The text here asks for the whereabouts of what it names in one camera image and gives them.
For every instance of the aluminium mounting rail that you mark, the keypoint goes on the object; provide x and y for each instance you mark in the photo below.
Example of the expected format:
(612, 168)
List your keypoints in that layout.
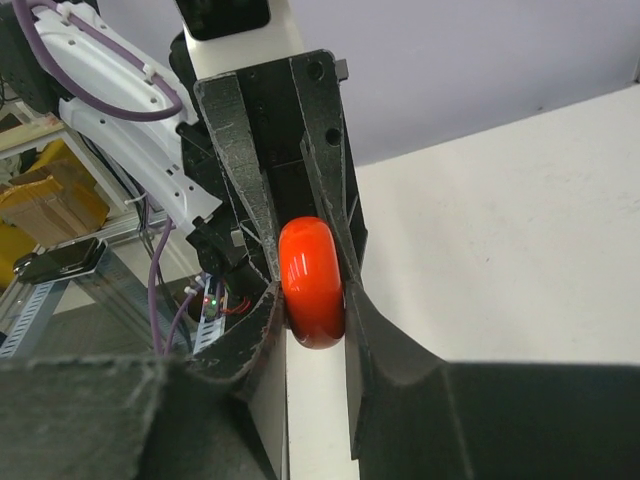
(145, 296)

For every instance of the yellow cardboard box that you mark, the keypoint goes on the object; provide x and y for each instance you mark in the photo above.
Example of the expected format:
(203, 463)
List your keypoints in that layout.
(52, 202)

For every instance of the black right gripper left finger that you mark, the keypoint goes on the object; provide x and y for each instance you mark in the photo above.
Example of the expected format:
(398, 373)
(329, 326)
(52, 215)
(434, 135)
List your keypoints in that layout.
(219, 415)

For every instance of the black phone on stand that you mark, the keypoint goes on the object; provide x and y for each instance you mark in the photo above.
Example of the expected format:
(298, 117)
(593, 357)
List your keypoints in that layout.
(62, 262)

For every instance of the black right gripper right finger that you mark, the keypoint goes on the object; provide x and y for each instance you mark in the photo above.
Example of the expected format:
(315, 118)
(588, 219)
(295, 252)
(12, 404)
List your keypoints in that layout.
(413, 415)

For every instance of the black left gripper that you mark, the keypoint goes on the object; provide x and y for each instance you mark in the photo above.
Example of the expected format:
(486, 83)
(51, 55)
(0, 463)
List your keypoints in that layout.
(274, 147)

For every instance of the orange earbud charging case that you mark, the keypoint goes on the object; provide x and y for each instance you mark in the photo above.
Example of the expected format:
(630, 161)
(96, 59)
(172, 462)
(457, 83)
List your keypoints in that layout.
(311, 282)

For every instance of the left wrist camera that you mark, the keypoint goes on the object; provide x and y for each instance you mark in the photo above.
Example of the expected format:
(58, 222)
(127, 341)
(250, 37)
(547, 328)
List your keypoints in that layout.
(224, 36)

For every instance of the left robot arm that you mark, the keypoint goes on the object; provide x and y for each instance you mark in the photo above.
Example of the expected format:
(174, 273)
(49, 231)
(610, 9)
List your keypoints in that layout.
(66, 60)

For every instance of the white slotted cable duct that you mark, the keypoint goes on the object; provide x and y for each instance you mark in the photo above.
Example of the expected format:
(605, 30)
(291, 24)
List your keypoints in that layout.
(32, 320)

